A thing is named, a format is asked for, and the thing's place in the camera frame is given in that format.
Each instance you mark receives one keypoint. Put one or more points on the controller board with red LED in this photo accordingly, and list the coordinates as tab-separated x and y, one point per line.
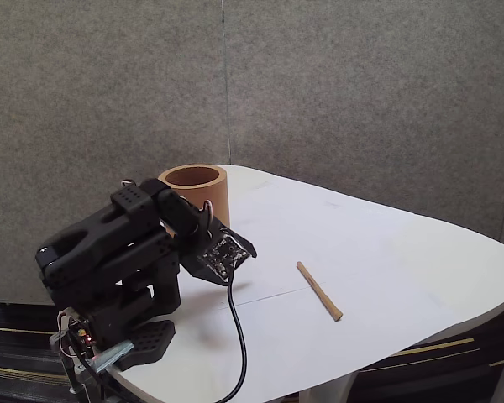
82	333

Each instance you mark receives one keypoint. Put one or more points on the silver metal table clamp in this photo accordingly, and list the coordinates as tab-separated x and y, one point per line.
109	354

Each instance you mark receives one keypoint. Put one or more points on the tan wooden pen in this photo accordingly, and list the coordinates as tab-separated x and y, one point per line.
319	291

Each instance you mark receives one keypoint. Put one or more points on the bare camera circuit board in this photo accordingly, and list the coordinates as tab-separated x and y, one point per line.
224	256

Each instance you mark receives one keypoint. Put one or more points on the grey felt partition panel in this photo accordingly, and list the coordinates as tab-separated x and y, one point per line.
88	105
361	105

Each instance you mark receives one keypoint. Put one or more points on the brown cylindrical pen holder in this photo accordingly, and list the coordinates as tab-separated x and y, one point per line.
210	193

